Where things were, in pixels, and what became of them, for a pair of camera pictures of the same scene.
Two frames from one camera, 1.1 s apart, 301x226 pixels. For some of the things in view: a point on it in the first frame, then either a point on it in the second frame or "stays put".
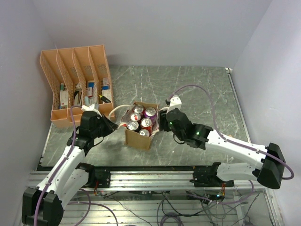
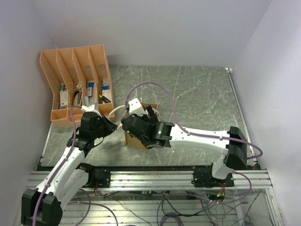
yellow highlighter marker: x=102 y=97 stays put
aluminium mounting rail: x=156 y=181 stays put
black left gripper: x=110 y=126 stays put
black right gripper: x=162 y=121 to x=152 y=118
